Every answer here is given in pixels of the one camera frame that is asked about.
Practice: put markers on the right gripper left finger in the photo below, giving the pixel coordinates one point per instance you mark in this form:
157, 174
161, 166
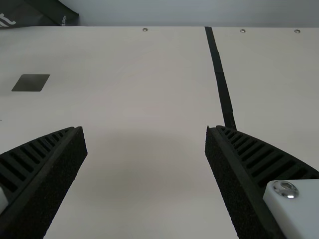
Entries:
37, 179

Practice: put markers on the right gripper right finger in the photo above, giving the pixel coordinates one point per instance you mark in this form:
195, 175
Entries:
249, 179

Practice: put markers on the black strip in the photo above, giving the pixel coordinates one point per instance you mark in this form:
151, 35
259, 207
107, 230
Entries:
219, 72

